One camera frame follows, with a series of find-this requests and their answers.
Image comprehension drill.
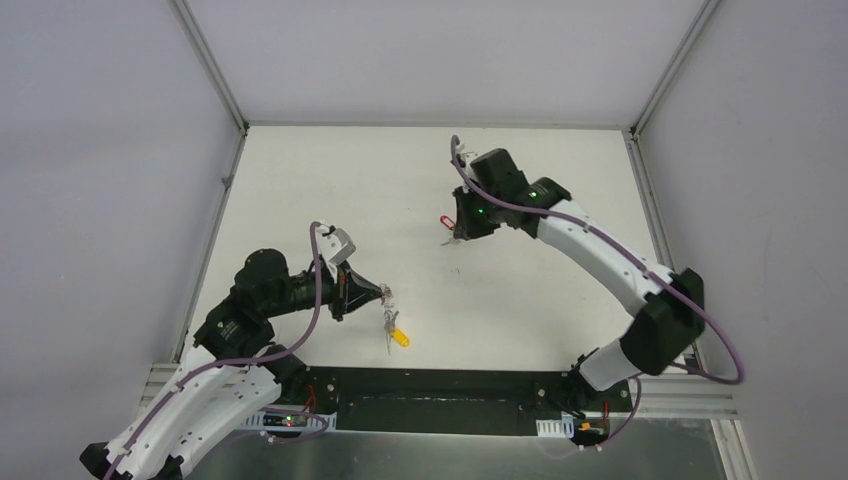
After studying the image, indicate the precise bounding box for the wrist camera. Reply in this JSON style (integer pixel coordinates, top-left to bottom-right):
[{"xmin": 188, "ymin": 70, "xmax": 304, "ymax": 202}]
[
  {"xmin": 316, "ymin": 223, "xmax": 356, "ymax": 270},
  {"xmin": 455, "ymin": 152, "xmax": 478, "ymax": 193}
]

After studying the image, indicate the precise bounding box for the green key tag with key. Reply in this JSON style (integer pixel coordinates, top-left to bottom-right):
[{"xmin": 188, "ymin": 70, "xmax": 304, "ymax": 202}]
[{"xmin": 441, "ymin": 236, "xmax": 464, "ymax": 246}]

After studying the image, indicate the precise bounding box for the red key tag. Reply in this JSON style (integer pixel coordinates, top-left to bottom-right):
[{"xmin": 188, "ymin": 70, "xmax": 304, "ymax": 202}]
[{"xmin": 439, "ymin": 215, "xmax": 456, "ymax": 232}]

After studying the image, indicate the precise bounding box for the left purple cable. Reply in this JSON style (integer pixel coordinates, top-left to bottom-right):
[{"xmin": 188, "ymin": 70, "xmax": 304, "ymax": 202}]
[{"xmin": 99, "ymin": 221, "xmax": 333, "ymax": 480}]

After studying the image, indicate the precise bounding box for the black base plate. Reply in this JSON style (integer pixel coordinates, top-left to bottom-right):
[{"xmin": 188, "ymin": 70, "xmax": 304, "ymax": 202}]
[{"xmin": 291, "ymin": 366, "xmax": 634, "ymax": 439}]

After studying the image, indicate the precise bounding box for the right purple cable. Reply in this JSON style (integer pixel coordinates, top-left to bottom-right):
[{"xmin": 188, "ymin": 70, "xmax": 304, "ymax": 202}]
[{"xmin": 450, "ymin": 135, "xmax": 747, "ymax": 458}]

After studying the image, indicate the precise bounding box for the yellow key tag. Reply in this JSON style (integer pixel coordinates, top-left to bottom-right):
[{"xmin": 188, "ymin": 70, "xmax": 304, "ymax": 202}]
[{"xmin": 389, "ymin": 328, "xmax": 410, "ymax": 348}]

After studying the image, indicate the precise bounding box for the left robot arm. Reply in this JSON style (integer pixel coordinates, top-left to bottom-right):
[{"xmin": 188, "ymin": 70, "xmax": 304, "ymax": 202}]
[{"xmin": 80, "ymin": 249, "xmax": 388, "ymax": 479}]

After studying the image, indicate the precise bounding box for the purple cable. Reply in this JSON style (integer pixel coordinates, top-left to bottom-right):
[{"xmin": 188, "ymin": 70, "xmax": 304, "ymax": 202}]
[
  {"xmin": 99, "ymin": 221, "xmax": 333, "ymax": 480},
  {"xmin": 450, "ymin": 135, "xmax": 747, "ymax": 458}
]

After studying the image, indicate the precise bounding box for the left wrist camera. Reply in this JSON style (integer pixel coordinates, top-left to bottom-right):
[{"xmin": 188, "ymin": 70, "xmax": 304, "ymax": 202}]
[{"xmin": 316, "ymin": 223, "xmax": 356, "ymax": 270}]

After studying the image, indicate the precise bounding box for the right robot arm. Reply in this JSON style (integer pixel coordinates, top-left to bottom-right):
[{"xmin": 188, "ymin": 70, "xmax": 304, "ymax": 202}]
[{"xmin": 451, "ymin": 148, "xmax": 706, "ymax": 410}]

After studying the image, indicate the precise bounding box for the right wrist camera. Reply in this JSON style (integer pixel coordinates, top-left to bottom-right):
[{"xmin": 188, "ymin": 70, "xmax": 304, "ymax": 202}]
[{"xmin": 455, "ymin": 152, "xmax": 478, "ymax": 193}]

